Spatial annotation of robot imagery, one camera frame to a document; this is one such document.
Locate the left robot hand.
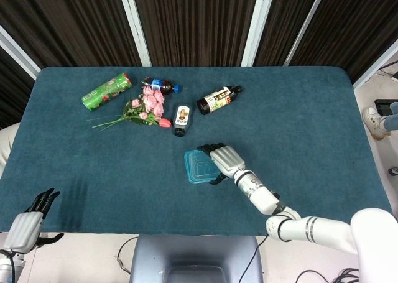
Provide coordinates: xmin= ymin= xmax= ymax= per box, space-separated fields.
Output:
xmin=2 ymin=188 xmax=65 ymax=254

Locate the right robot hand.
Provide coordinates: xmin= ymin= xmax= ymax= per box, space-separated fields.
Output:
xmin=197 ymin=142 xmax=246 ymax=185

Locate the blue plastic lid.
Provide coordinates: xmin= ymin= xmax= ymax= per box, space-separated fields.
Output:
xmin=183 ymin=149 xmax=222 ymax=185

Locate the brown bottle white label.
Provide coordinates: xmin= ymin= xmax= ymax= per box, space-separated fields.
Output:
xmin=196 ymin=85 xmax=244 ymax=116

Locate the dark squeeze sauce bottle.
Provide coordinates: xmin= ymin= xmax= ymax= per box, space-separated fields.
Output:
xmin=172 ymin=104 xmax=194 ymax=137

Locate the pink flower bouquet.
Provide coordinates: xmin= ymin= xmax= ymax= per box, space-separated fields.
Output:
xmin=82 ymin=86 xmax=173 ymax=131

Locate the cola bottle blue cap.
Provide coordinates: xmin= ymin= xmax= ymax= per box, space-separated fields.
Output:
xmin=142 ymin=76 xmax=182 ymax=96

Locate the grey-blue robot torso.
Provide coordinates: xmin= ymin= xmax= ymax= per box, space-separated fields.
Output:
xmin=129 ymin=234 xmax=264 ymax=283

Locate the teal tablecloth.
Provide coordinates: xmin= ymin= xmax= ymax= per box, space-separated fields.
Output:
xmin=0 ymin=66 xmax=394 ymax=237

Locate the green chips can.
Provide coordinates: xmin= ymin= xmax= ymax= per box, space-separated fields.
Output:
xmin=81 ymin=72 xmax=134 ymax=113

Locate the dark brown corrugated panel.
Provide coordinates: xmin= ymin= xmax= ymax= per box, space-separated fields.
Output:
xmin=0 ymin=46 xmax=35 ymax=131
xmin=130 ymin=0 xmax=261 ymax=67
xmin=0 ymin=0 xmax=143 ymax=68
xmin=289 ymin=0 xmax=398 ymax=83
xmin=254 ymin=0 xmax=323 ymax=67

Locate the white sneaker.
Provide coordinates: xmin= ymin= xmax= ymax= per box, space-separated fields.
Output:
xmin=362 ymin=106 xmax=392 ymax=141

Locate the black floor device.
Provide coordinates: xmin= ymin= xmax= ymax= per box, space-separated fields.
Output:
xmin=374 ymin=98 xmax=398 ymax=116

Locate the person leg in jeans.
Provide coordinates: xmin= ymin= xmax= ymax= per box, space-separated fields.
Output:
xmin=382 ymin=101 xmax=398 ymax=131

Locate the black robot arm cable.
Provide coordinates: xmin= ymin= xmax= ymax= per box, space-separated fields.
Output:
xmin=241 ymin=234 xmax=270 ymax=283

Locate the black floor cable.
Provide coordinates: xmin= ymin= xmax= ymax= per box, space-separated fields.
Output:
xmin=295 ymin=267 xmax=361 ymax=283
xmin=115 ymin=236 xmax=138 ymax=275

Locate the white partition post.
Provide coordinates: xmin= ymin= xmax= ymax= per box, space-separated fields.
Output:
xmin=0 ymin=24 xmax=41 ymax=80
xmin=241 ymin=0 xmax=268 ymax=67
xmin=117 ymin=0 xmax=152 ymax=67
xmin=353 ymin=39 xmax=398 ymax=90
xmin=283 ymin=0 xmax=329 ymax=66

